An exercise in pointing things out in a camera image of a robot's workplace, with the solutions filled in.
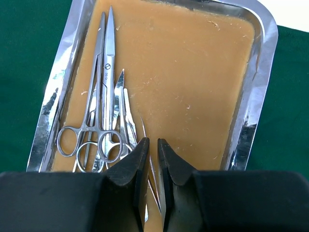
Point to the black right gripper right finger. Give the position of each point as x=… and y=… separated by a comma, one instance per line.
x=229, y=201

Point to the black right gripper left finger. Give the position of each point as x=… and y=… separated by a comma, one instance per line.
x=112, y=201

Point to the steel tray with orange liner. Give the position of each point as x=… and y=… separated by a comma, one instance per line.
x=196, y=71

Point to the green surgical cloth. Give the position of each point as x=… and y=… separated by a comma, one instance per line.
x=30, y=31

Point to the steel scissors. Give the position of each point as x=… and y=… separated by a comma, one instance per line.
x=91, y=137

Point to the steel forceps with rings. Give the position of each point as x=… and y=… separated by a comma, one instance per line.
x=99, y=105

